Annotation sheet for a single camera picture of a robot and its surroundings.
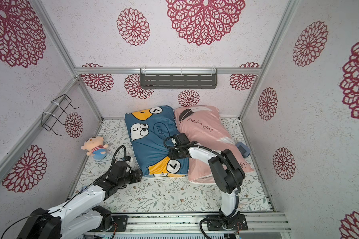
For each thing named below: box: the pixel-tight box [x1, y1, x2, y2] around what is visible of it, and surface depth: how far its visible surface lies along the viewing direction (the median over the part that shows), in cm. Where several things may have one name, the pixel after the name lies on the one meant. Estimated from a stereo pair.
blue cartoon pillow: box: [124, 105, 189, 178], surface depth 99 cm
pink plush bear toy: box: [80, 135, 109, 160], surface depth 97 cm
